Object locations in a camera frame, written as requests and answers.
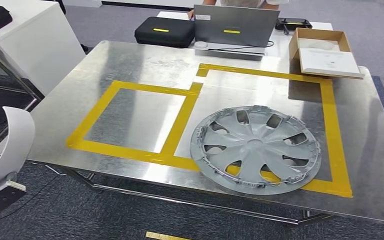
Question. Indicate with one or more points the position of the white board sheet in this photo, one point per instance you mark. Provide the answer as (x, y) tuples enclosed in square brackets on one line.
[(331, 61)]

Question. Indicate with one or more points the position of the grey wheel hubcap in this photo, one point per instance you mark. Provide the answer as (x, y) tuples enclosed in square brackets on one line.
[(255, 149)]

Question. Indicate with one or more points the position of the white curved plastic part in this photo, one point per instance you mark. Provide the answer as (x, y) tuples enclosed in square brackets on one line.
[(16, 139)]

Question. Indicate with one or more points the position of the black controller device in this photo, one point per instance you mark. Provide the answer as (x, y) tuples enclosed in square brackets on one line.
[(294, 24)]

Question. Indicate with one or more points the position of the white desk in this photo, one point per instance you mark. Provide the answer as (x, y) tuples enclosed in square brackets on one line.
[(39, 43)]

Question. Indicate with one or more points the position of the yellow floor tape strip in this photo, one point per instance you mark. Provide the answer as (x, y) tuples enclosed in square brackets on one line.
[(165, 236)]

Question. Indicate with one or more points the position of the cardboard box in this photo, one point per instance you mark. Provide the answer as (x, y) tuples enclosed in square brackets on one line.
[(311, 33)]

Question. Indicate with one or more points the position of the steel workbench table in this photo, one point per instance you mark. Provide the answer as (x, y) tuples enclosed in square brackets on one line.
[(145, 66)]

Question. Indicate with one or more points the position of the white round puck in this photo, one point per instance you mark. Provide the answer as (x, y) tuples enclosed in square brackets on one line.
[(201, 45)]

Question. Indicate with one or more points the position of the yellow tape rectangle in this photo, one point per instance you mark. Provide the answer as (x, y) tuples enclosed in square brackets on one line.
[(331, 132), (175, 132)]

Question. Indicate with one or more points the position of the grey laptop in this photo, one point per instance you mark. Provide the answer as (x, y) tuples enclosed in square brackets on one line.
[(238, 24)]

